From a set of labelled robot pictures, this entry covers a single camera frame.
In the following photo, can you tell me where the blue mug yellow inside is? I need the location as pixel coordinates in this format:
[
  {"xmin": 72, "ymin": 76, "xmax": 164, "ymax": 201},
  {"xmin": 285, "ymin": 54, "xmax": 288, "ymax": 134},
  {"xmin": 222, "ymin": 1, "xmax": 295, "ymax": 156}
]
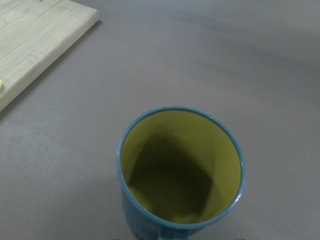
[{"xmin": 116, "ymin": 106, "xmax": 246, "ymax": 240}]

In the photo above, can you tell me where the bamboo cutting board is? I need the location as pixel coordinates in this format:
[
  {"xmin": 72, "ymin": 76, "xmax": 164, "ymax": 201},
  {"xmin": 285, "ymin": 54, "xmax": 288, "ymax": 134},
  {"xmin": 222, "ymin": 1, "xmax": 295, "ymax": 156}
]
[{"xmin": 0, "ymin": 0, "xmax": 100, "ymax": 110}]

